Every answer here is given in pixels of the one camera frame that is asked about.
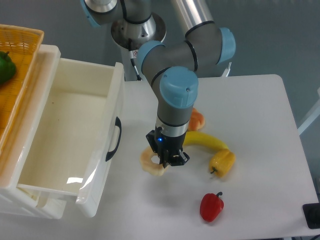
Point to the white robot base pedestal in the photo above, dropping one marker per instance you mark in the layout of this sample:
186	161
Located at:
129	37

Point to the black drawer handle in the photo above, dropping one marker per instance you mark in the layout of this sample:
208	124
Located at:
116	139

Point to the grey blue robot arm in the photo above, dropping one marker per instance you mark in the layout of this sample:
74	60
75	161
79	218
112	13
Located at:
171	71

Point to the yellow banana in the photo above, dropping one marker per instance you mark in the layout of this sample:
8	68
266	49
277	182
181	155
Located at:
205	140

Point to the red bell pepper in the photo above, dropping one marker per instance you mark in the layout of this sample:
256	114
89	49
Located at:
211	206

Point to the white table leg frame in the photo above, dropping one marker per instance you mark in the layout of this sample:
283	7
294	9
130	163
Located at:
312	114

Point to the orange peach fruit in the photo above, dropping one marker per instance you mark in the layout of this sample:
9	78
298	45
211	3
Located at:
197	121

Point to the black device at edge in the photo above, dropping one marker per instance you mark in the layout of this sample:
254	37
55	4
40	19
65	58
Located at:
312	215

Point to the green bell pepper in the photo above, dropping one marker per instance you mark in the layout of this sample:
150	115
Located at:
7	67

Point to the white drawer cabinet frame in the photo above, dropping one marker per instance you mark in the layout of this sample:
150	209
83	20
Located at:
32	164

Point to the white plastic drawer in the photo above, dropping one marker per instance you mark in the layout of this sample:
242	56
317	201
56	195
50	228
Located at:
94	96

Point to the orange wicker basket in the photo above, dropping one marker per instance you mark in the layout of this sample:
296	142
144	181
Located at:
22	45

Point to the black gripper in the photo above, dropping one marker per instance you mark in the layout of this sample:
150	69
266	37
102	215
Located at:
169	149

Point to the yellow bell pepper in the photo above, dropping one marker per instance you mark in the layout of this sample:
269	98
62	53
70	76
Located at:
222	162

